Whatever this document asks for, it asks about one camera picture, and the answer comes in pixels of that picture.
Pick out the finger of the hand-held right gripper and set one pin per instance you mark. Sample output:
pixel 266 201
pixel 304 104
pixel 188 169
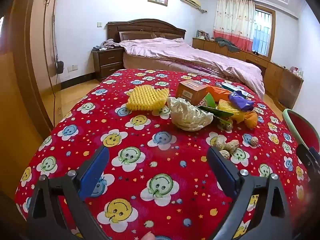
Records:
pixel 315 155
pixel 303 158

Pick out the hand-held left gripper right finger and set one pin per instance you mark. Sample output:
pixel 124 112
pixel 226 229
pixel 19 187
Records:
pixel 222 167

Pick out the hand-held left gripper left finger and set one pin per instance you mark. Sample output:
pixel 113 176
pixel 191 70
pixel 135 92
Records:
pixel 93 170

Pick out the peanut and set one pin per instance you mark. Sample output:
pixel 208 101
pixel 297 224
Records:
pixel 232 147
pixel 254 141
pixel 225 155
pixel 221 142

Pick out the red bucket with green rim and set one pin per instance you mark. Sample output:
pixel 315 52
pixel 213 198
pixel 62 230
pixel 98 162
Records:
pixel 300 125

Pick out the orange yellow plastic bag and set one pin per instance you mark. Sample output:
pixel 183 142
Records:
pixel 250 118

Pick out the small yellow foam net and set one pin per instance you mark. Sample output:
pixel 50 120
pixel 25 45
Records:
pixel 226 106

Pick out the green snack packet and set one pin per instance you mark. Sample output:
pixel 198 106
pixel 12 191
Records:
pixel 210 101

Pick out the purple plastic wrapper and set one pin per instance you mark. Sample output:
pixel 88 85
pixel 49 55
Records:
pixel 240 101

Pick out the orange snack packet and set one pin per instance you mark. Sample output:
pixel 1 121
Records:
pixel 217 93

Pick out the orange cardboard box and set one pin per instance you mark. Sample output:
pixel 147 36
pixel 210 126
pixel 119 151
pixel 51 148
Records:
pixel 190 91

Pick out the large yellow foam net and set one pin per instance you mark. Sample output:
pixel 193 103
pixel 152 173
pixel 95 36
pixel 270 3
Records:
pixel 145 97

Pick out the person's left hand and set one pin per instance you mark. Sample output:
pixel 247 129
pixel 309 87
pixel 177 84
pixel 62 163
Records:
pixel 147 236

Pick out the red smiley flower blanket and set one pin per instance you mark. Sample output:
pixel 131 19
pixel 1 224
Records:
pixel 175 180

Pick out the white and red bags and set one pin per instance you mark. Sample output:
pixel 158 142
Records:
pixel 297 72

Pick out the long light wooden cabinet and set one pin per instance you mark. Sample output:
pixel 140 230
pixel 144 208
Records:
pixel 275 72

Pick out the dark wooden nightstand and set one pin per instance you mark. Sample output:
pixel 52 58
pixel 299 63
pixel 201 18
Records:
pixel 108 62

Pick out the wooden wardrobe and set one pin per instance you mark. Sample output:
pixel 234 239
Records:
pixel 22 80

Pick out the pink quilt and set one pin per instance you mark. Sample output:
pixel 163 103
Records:
pixel 187 52

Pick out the grey clothes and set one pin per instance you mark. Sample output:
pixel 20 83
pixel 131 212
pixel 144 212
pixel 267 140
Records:
pixel 225 42

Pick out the pile of clothes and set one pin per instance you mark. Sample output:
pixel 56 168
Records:
pixel 107 43

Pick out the barred window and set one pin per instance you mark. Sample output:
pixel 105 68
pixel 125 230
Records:
pixel 262 32

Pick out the row of books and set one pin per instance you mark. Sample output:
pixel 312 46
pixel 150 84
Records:
pixel 202 35

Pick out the white and red curtain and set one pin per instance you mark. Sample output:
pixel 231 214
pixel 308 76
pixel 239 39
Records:
pixel 232 20

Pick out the dark wooden bed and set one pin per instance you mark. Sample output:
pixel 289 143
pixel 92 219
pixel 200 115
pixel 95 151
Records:
pixel 145 26

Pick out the white wall socket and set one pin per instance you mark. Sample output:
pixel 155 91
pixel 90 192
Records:
pixel 72 68

